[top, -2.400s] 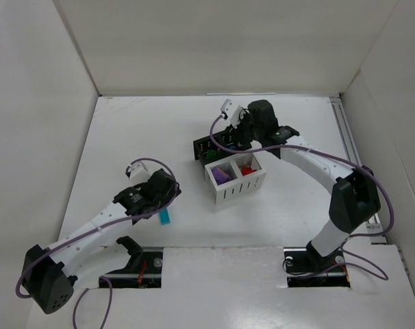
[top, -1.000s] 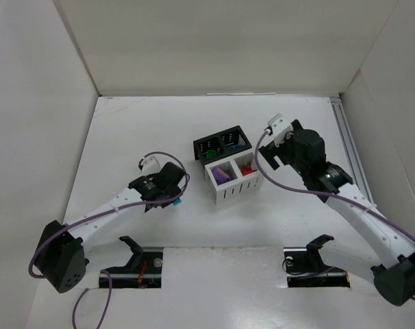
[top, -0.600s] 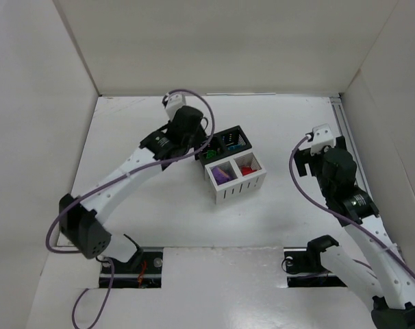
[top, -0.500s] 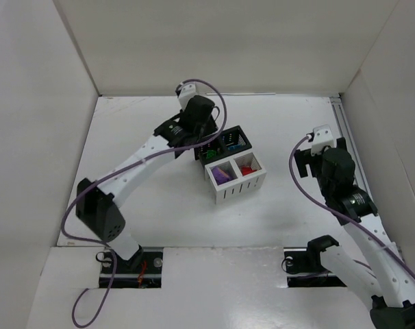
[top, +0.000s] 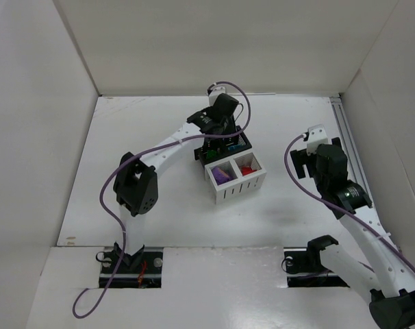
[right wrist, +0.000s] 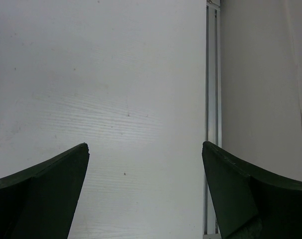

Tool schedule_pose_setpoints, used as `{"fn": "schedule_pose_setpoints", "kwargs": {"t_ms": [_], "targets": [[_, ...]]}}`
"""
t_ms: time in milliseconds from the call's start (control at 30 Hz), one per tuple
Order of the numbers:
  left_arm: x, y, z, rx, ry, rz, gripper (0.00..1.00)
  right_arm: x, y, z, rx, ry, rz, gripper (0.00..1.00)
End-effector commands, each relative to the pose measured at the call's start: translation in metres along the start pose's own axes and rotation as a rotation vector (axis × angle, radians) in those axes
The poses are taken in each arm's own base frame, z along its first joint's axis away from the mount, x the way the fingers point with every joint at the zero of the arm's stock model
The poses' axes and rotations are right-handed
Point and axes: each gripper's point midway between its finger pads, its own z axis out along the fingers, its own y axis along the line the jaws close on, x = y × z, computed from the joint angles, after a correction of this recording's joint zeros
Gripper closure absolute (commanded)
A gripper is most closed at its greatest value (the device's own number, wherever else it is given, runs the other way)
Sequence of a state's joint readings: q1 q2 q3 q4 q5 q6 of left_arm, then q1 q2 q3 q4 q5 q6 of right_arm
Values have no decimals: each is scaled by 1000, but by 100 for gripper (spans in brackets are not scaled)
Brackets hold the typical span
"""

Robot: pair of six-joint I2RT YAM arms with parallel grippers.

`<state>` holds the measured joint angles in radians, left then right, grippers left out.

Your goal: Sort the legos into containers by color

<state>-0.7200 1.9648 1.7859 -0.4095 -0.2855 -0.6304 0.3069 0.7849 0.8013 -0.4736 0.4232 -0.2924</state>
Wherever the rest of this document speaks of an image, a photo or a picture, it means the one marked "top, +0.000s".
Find red oval lego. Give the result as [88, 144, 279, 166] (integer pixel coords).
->
[240, 166, 256, 176]

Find purple orange patterned lego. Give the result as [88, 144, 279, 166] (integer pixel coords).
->
[212, 167, 231, 185]

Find teal rounded lego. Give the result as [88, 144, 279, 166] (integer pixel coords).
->
[228, 145, 242, 151]

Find green square lego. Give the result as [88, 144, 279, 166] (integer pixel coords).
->
[206, 150, 217, 159]

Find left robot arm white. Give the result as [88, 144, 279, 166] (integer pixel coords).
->
[113, 93, 239, 271]

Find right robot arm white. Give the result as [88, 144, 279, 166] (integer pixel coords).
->
[284, 130, 415, 328]

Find black double bin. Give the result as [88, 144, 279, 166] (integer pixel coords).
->
[194, 132, 252, 167]

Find white double bin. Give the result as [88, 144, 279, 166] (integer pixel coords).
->
[204, 149, 266, 205]

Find aluminium rail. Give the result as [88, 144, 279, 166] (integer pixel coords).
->
[329, 96, 373, 199]

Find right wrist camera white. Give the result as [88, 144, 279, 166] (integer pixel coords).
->
[303, 124, 329, 155]

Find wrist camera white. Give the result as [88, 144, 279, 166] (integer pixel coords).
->
[207, 84, 227, 106]
[303, 124, 329, 155]

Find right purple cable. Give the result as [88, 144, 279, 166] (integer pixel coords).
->
[284, 134, 415, 289]

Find purple cable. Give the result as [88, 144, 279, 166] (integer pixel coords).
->
[72, 81, 252, 319]
[284, 134, 415, 289]

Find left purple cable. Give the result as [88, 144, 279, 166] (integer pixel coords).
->
[72, 81, 252, 319]

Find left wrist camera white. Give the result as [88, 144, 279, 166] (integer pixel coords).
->
[207, 84, 227, 106]

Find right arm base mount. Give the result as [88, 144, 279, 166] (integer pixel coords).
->
[281, 235, 348, 288]

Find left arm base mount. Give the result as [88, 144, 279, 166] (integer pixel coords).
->
[95, 244, 164, 289]

